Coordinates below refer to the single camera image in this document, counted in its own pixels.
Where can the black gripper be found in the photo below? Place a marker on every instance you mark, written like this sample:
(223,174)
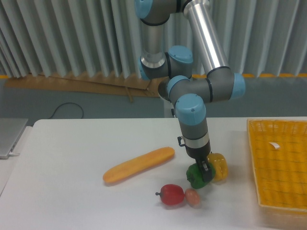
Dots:
(200,155)

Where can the green toy bell pepper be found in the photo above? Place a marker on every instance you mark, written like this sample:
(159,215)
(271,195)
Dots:
(195,178)

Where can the yellow toy bell pepper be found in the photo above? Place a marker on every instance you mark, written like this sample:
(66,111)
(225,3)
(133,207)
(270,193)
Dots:
(219,163)

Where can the brown toy egg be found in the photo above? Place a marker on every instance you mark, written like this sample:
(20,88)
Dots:
(192,197)

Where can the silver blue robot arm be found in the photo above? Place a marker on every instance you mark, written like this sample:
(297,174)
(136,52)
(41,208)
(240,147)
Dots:
(188,96)

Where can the red toy bell pepper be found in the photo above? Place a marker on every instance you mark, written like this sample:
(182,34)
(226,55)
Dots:
(171,194)

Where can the yellow woven basket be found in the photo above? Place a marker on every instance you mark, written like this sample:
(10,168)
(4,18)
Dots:
(280,174)

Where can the orange toy bread loaf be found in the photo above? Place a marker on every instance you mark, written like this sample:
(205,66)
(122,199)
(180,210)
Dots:
(137,165)

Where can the white paper label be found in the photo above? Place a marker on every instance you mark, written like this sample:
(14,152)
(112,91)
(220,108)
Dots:
(275,145)

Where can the brown cardboard sheet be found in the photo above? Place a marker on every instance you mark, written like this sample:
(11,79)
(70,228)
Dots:
(131,86)

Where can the silver laptop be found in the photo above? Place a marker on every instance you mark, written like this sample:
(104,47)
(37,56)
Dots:
(11,130)

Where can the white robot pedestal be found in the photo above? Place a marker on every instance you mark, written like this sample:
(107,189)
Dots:
(169,111)

